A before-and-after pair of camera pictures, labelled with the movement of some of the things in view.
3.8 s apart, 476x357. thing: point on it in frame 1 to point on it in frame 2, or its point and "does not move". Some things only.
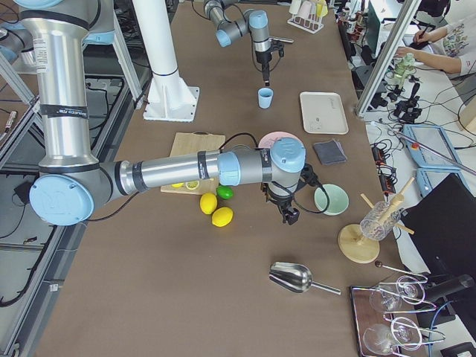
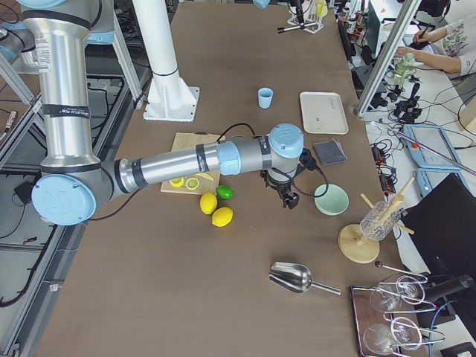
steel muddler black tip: x=281 y=39 to x=282 y=29
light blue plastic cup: x=265 y=97 does not move
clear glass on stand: x=380 y=221 does not move
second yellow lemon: x=222 y=216 does not move
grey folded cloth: x=329 y=152 does not move
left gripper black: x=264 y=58 to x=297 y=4
